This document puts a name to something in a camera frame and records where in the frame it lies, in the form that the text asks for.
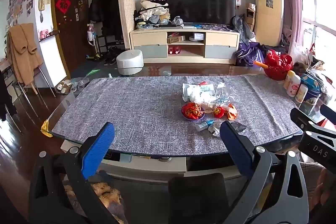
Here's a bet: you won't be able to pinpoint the white board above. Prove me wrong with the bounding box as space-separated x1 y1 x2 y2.
39 36 69 88

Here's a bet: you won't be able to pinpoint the brown coat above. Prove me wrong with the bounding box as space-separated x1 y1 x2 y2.
7 23 44 85

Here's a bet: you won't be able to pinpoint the red foil wrappers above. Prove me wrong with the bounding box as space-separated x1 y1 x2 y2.
184 103 204 119

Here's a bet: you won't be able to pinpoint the yellow corner guard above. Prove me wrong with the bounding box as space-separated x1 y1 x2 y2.
41 120 53 138

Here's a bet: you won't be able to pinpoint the grey woven table cloth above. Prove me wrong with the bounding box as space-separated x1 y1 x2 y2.
52 74 303 156

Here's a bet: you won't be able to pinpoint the white round stool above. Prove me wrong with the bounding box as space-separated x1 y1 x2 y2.
116 50 144 75

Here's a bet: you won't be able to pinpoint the crumpled cream tissue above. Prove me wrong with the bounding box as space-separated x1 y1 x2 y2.
194 97 221 113

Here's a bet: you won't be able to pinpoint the pair of slippers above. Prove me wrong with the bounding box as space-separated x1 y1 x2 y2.
56 80 71 94

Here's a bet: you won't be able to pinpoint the black television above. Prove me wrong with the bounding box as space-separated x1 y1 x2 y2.
167 0 236 26

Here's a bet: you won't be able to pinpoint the grey jacket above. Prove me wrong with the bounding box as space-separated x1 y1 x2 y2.
231 15 255 42

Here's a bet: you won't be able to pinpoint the small cream lotion bottle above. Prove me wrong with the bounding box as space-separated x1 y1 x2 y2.
295 84 308 103

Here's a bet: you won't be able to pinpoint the person's right hand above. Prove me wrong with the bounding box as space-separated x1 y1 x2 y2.
316 169 336 211

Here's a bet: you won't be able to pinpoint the wall photo collage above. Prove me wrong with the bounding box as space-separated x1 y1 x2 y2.
7 0 36 28

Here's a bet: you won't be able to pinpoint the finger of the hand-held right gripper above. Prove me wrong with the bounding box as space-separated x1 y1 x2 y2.
290 108 336 136
320 104 336 125

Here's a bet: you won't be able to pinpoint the small clear bottle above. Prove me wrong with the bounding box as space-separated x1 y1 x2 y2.
196 120 214 132

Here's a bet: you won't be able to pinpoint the silver wrapper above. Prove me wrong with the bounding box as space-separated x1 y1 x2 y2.
208 123 223 137

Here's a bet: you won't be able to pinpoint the grey checked cushion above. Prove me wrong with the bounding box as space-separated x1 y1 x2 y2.
299 161 326 214

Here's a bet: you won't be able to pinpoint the metal frame chair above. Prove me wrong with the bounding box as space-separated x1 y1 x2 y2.
5 27 57 125

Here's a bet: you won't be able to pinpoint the red plastic basket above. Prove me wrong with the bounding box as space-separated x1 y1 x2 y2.
263 50 293 81

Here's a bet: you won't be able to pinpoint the red orange wrappers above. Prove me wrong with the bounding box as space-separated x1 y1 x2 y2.
213 103 238 120

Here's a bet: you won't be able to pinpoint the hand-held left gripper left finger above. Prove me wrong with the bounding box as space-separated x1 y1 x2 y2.
28 122 129 224

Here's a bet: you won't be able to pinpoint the red diamond door sticker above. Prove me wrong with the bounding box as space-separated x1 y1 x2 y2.
55 0 71 14

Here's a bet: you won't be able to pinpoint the wooden television cabinet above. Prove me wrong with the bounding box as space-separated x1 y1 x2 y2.
130 26 240 59

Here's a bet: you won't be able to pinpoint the dark wooden door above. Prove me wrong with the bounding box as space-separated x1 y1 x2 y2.
51 0 91 75

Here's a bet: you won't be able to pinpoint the glass top table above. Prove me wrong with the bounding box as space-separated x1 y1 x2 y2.
41 64 310 160

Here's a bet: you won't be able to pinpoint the child scooter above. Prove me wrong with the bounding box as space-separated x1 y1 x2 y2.
85 23 103 60

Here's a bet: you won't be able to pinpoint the beige standing air conditioner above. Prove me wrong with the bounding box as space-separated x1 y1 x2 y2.
255 0 284 46

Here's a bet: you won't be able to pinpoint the beige folding screen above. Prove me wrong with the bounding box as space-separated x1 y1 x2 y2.
117 0 136 50

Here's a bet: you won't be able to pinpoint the cardboard boxes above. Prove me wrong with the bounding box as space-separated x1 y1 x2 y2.
245 4 256 31

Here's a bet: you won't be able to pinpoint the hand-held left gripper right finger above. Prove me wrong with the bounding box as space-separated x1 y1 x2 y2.
220 120 310 224

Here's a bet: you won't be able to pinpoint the clear plastic bag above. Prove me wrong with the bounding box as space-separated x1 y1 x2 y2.
202 82 233 107

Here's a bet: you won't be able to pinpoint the purple plastic plate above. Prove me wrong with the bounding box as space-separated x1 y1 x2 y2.
181 103 206 122

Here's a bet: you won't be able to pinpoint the pile of clothes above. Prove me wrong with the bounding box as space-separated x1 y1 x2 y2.
134 0 170 29

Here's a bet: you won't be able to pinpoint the purple bag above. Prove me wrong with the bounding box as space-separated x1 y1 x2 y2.
236 42 265 67

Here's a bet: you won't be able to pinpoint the yellow patterned rug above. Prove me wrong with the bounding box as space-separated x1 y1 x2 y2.
63 181 129 224

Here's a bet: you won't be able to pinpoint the black hanging coats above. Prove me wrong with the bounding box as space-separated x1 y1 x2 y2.
89 0 124 41

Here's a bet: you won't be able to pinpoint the blue tin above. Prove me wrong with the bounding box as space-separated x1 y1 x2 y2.
299 73 322 114

